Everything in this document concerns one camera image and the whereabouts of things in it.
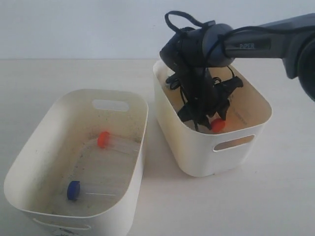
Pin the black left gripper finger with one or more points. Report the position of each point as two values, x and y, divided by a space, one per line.
223 107

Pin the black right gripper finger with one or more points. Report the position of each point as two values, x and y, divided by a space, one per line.
190 113

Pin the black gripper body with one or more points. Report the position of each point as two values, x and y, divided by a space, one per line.
189 54

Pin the red-capped tube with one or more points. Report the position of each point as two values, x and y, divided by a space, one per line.
112 142
217 125

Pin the cream plastic bin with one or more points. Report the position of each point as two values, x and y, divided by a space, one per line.
64 148
203 153

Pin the blue-capped tube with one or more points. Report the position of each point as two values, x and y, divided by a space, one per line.
78 190

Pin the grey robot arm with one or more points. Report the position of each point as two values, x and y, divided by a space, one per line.
291 40

